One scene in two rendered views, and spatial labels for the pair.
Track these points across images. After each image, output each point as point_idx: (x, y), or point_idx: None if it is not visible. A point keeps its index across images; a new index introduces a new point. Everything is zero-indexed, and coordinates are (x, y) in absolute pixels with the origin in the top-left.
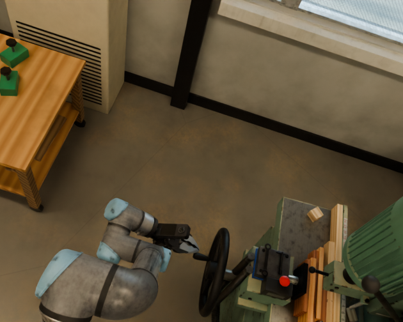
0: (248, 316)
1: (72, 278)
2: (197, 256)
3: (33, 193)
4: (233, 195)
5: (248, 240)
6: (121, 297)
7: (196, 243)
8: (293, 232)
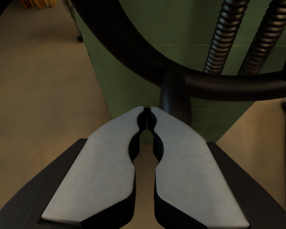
0: (249, 13)
1: None
2: (184, 106)
3: None
4: (13, 145)
5: (70, 122)
6: None
7: (126, 113)
8: None
